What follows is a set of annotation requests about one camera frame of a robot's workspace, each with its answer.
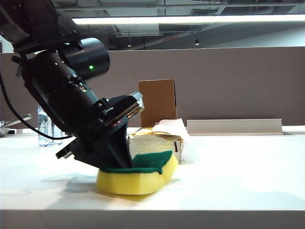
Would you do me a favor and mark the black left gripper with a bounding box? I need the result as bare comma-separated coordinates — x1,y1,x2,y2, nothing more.
56,95,138,169

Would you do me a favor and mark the yellow sponge with green scourer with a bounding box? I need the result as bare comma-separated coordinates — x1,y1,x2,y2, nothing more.
95,150,179,196

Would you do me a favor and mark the clear Ganten water bottle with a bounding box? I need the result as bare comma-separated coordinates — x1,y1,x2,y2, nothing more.
37,104,63,147

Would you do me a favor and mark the silver gold tissue pack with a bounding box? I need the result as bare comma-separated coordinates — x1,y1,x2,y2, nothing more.
126,127,186,165

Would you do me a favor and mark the brown cardboard box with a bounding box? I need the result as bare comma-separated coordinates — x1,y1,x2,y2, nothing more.
138,79,179,127

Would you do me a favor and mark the white tissue sheet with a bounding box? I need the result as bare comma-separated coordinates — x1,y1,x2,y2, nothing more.
152,118,196,145

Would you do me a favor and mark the narrow brown desk partition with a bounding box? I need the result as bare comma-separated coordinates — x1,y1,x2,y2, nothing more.
0,53,41,129

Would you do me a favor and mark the wide brown desk partition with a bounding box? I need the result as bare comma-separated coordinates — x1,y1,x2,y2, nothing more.
91,46,305,128

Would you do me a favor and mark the long ceiling light strip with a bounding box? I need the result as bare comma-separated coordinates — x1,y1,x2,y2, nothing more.
71,14,305,25

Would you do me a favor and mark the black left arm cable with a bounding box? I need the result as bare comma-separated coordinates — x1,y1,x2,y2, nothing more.
0,71,73,140

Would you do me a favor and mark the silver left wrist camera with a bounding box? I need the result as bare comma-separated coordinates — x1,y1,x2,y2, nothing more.
128,91,145,119

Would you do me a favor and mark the metal handle at left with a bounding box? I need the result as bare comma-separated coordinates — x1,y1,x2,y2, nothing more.
0,113,33,137

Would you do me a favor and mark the beige cable tray flap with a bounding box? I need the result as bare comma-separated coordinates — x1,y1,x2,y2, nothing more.
186,118,284,136

